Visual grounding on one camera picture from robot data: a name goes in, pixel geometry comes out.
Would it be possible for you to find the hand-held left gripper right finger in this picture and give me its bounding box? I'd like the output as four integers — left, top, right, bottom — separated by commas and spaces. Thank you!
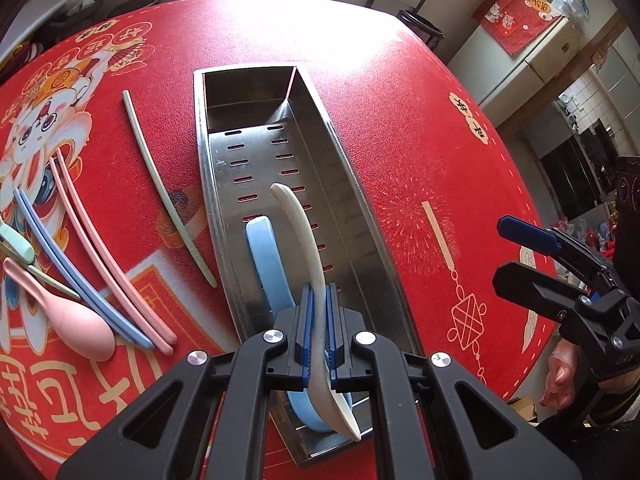
325, 282, 584, 480

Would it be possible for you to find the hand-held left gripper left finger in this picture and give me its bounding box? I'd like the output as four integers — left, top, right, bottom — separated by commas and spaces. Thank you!
55, 282, 317, 480

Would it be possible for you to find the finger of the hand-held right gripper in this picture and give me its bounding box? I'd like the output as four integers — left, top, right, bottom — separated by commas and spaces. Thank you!
496, 214, 616, 289
492, 262, 592, 319

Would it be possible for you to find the cream white spoon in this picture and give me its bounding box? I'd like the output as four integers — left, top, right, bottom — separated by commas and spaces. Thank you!
269, 183, 362, 444

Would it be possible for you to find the stainless steel utensil tray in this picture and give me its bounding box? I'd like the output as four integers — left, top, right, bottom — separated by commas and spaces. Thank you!
193, 64, 424, 471

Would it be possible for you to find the person's right hand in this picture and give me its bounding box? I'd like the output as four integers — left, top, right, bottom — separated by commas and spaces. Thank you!
541, 340, 584, 409

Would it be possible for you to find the light blue spoon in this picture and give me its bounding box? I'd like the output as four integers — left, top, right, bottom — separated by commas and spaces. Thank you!
245, 215, 354, 434

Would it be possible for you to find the dark kitchen cabinet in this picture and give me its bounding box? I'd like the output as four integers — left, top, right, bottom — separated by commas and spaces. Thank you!
537, 119, 622, 222

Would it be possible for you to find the green chopstick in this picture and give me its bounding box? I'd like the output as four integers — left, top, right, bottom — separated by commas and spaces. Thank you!
122, 89, 219, 289
25, 262, 82, 301

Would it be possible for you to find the cardboard box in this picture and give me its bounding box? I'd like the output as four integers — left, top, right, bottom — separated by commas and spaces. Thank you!
507, 397, 539, 421

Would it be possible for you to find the pink chopstick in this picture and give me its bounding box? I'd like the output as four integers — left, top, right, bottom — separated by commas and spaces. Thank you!
49, 157, 174, 355
56, 147, 179, 346

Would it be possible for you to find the white refrigerator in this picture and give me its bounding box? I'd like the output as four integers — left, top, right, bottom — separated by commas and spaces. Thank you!
447, 14, 584, 132

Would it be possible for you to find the pink spoon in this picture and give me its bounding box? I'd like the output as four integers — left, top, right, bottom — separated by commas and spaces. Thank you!
2, 256, 117, 363

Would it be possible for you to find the dark wooden stool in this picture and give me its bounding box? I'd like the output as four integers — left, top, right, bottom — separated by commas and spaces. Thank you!
397, 7, 446, 54

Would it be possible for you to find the green spoon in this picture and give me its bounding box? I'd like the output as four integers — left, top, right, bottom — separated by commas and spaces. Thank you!
0, 220, 36, 264

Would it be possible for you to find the black round stool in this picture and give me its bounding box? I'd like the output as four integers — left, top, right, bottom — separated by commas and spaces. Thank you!
107, 0, 161, 19

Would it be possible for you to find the white board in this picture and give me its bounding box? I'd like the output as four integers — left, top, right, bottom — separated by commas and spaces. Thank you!
0, 0, 97, 61

